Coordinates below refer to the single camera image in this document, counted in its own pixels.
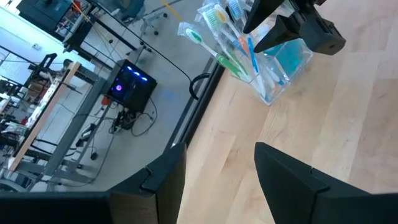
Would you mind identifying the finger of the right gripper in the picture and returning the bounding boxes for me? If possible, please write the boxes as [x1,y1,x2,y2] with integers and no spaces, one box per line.
[242,0,285,34]
[253,14,302,54]

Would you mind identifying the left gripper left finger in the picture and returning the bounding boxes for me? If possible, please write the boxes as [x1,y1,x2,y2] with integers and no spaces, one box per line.
[108,142,187,224]

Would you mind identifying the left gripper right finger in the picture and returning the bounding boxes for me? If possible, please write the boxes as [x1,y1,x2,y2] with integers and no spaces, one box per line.
[254,142,373,224]

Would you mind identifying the packaged toothbrushes bundle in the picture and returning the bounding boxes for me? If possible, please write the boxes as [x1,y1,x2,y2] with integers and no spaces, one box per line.
[226,0,270,102]

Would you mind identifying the orange toothbrush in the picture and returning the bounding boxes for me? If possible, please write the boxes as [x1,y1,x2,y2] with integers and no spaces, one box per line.
[214,4,252,63]

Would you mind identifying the blue toothbrush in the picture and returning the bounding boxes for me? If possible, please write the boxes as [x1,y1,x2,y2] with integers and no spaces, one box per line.
[270,67,287,87]

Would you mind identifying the clear acrylic organizer holder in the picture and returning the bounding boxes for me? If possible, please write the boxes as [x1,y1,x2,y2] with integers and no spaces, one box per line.
[231,18,314,106]

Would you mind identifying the black computer tower with lights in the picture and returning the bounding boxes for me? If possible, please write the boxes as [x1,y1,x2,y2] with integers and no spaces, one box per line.
[105,58,158,113]

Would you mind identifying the office chair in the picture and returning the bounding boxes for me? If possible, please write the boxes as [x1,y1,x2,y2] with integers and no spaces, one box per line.
[118,0,169,37]

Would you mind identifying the wooden desk with grey legs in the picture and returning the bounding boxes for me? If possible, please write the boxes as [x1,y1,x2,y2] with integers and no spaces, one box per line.
[7,60,108,187]

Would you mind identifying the black desk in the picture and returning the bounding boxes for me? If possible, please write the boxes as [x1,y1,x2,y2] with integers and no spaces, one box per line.
[63,12,137,62]

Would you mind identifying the tangled black floor cables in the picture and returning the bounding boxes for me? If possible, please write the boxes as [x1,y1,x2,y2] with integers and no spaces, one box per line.
[108,98,158,138]

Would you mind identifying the yellow hanging cable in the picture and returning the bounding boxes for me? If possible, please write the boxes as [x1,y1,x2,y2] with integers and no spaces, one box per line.
[160,0,185,22]

